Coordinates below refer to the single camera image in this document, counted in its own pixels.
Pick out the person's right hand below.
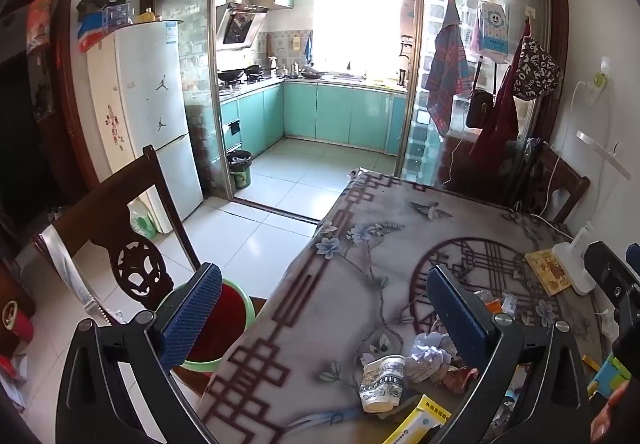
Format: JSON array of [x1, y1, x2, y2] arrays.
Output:
[[590, 380, 632, 444]]

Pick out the plaid towel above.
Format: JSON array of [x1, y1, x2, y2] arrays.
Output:
[[425, 0, 472, 137]]

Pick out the dark red garment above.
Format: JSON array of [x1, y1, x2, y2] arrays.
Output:
[[469, 18, 532, 165]]

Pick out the red container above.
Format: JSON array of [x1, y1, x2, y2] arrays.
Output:
[[0, 300, 36, 359]]

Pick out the clear plastic box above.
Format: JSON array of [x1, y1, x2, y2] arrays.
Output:
[[102, 3, 135, 27]]

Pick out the patterned paper cup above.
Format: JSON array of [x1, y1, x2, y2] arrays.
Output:
[[358, 356, 406, 414]]

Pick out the green wall charger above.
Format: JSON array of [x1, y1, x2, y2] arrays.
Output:
[[587, 70, 611, 105]]

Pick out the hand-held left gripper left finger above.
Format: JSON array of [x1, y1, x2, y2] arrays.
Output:
[[55, 263, 223, 444]]

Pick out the dark wooden door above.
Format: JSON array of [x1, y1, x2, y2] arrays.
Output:
[[0, 0, 101, 249]]

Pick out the yellow medicine box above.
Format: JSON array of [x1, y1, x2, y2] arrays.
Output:
[[382, 394, 454, 444]]

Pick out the green bucket with red liner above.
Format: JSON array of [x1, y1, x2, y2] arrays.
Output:
[[170, 280, 257, 373]]

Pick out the red patterned wrapper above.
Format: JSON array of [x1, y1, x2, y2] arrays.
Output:
[[432, 364, 482, 395]]

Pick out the white refrigerator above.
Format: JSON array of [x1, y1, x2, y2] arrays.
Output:
[[87, 20, 205, 235]]

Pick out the black kitchen waste bin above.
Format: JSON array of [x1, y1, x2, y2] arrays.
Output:
[[227, 150, 254, 190]]

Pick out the plain dark wooden chair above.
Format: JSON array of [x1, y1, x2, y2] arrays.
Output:
[[510, 139, 591, 225]]

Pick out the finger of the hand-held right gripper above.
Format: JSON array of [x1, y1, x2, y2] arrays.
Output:
[[611, 323, 640, 362], [584, 240, 640, 322]]

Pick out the white tissue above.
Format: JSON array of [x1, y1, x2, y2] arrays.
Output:
[[403, 331, 459, 383]]

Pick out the black white patterned bag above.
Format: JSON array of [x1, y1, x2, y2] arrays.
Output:
[[513, 36, 562, 101]]

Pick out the teal lower kitchen cabinets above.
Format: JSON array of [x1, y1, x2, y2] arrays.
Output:
[[219, 78, 409, 159]]

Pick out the red door poster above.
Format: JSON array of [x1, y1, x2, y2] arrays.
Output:
[[26, 0, 54, 54]]

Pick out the green blue yellow box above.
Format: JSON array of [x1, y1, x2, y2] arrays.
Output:
[[587, 354, 634, 398]]

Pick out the green detergent bottle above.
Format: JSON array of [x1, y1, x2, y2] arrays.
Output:
[[128, 200, 159, 240]]

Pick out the carved dark wooden chair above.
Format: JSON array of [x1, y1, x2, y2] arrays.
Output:
[[31, 145, 212, 325]]

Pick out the red blue bag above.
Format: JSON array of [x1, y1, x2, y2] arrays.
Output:
[[77, 12, 114, 54]]

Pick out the range hood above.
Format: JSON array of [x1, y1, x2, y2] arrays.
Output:
[[215, 2, 270, 51]]

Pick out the black shoulder bag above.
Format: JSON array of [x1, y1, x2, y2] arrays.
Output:
[[465, 58, 497, 129]]

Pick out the white charger cable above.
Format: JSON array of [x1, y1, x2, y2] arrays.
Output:
[[530, 80, 601, 231]]

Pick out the floral printed tablecloth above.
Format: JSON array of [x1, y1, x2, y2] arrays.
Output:
[[197, 169, 617, 444]]

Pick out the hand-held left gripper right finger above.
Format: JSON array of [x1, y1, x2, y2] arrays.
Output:
[[427, 266, 593, 444]]

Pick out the yellow picture board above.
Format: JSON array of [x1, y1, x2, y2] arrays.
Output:
[[523, 248, 574, 297]]

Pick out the dark cloth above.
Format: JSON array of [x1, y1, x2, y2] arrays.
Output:
[[76, 0, 129, 20]]

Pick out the smiley face bib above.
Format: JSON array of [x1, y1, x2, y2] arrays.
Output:
[[469, 0, 509, 59]]

